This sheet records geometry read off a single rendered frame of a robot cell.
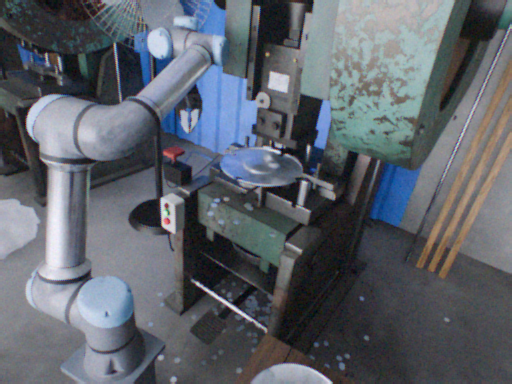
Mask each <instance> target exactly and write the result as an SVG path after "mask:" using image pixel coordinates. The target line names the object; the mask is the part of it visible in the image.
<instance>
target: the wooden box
mask: <svg viewBox="0 0 512 384"><path fill-rule="evenodd" d="M291 349H292V347H291V346H288V345H286V344H285V343H284V342H281V341H279V340H277V339H276V338H274V337H272V336H270V335H269V334H265V336H264V337H263V338H262V341H261V342H260V343H259V345H258V347H257V349H255V352H254V353H253V354H252V356H251V358H250V360H249V361H248V362H247V365H246V366H245V367H244V369H243V371H242V372H241V373H240V376H239V377H238V378H237V380H236V382H235V383H234V384H250V383H251V381H252V380H253V379H254V378H255V377H256V376H257V375H258V374H259V373H261V372H262V371H263V370H266V369H269V368H271V367H272V366H274V365H280V364H297V365H304V366H306V367H308V368H311V369H312V370H316V371H317V372H318V373H320V374H322V375H323V376H324V377H325V378H328V380H329V381H330V382H332V384H350V382H351V384H357V383H355V382H353V381H351V380H350V379H349V378H346V377H344V376H343V375H341V374H339V373H337V372H336V371H334V370H332V369H330V368H328V367H327V366H324V365H323V364H321V365H320V362H316V360H314V359H312V358H309V357H308V356H307V355H305V354H302V353H300V351H298V350H295V349H292V350H291ZM290 351H291V352H290ZM319 366H320V368H319Z"/></svg>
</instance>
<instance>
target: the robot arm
mask: <svg viewBox="0 0 512 384"><path fill-rule="evenodd" d="M147 43H148V47H149V50H150V52H151V53H152V54H153V56H154V57H157V58H160V59H163V58H165V59H166V58H168V57H176V59H175V60H173V61H172V63H171V64H170V65H168V67H167V68H165V69H164V71H162V72H161V73H160V74H159V75H158V76H157V77H156V78H155V79H154V80H153V81H152V82H151V83H149V85H147V86H146V87H145V88H144V89H143V90H142V91H141V92H140V93H139V94H138V95H137V96H136V97H128V98H126V99H125V100H124V101H123V102H122V103H120V104H119V105H115V106H105V105H101V104H98V103H95V102H89V101H85V100H81V99H78V98H75V97H73V96H69V95H59V94H52V95H48V96H45V97H42V98H41V99H40V100H39V101H37V103H36V104H33V107H32V108H31V109H30V111H29V115H28V117H27V130H28V132H29V134H30V136H32V137H33V139H34V141H35V142H37V143H39V144H40V149H39V150H40V154H39V157H40V158H41V159H42V161H44V162H45V163H46V165H48V168H47V205H46V243H45V260H43V261H42V262H41V264H39V266H38V267H37V269H36V270H35V271H33V273H32V275H33V277H32V278H31V279H29V280H28V283H27V286H26V296H27V299H28V302H29V303H30V304H31V305H32V306H34V307H36V309H37V310H39V311H40V312H42V313H44V314H49V315H51V316H52V317H56V318H57V319H59V320H60V321H63V322H65V323H67V324H68V325H72V326H74V327H75V328H79V329H80V330H82V331H83V332H84V333H85V335H86V339H87V342H86V348H85V350H84V352H83V364H84V367H85V372H86V373H87V374H88V375H89V377H90V378H92V379H94V380H96V381H98V382H101V383H113V382H117V381H119V380H121V379H123V378H126V377H128V376H129V375H130V374H132V373H133V372H134V371H135V370H136V369H137V368H138V367H139V366H140V363H141V362H142V361H143V359H144V354H145V338H144V336H143V334H141V331H139V329H138V328H137V326H136V319H135V313H134V296H133V294H132V292H131V289H130V286H129V285H128V284H127V283H126V281H123V279H121V278H119V277H115V276H106V278H103V277H102V276H100V277H97V278H93V277H92V275H91V272H92V263H91V261H90V260H89V259H88V258H86V257H85V254H86V240H87V226H88V212H89V184H90V171H91V167H93V165H95V164H97V162H98V160H99V161H110V160H115V159H118V158H123V157H125V156H127V155H128V154H131V153H133V152H135V151H137V150H139V148H141V147H143V146H144V145H146V143H149V142H150V140H151V139H153V138H154V136H156V135H157V132H159V131H160V130H161V125H162V124H161V121H163V120H164V119H165V117H166V116H167V115H168V114H169V113H170V112H171V111H172V109H173V108H174V107H175V109H176V114H177V116H178V117H179V119H180V122H181V125H182V126H183V128H184V130H185V131H186V132H187V133H191V132H192V131H193V130H194V129H195V126H196V125H197V123H198V121H199V118H200V116H201V114H202V98H201V95H200V93H199V91H198V87H197V84H196V83H197V82H198V80H200V79H201V77H202V76H203V75H204V74H205V73H206V72H207V71H208V69H210V67H211V66H212V65H216V66H217V65H220V66H223V65H225V64H226V63H227V62H228V58H229V55H230V45H229V42H228V39H227V38H225V37H222V36H218V35H216V34H204V33H200V32H199V27H198V19H196V18H194V17H189V16H176V17H175V19H174V23H173V27H165V28H158V29H157V30H153V31H152V32H151V33H150V34H149V37H148V42H147ZM187 108H188V109H190V116H191V120H190V126H189V127H188V124H189V123H188V121H187V117H188V112H187V110H186V109H187ZM191 109H192V110H191Z"/></svg>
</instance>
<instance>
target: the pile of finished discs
mask: <svg viewBox="0 0 512 384"><path fill-rule="evenodd" d="M250 384H332V382H330V381H329V380H328V378H325V377H324V376H323V375H322V374H320V373H318V372H317V371H316V370H312V369H311V368H308V367H306V366H304V365H297V364H280V365H274V366H272V367H271V368H269V369H266V370H263V371H262V372H261V373H259V374H258V375H257V376H256V377H255V378H254V379H253V380H252V381H251V383H250Z"/></svg>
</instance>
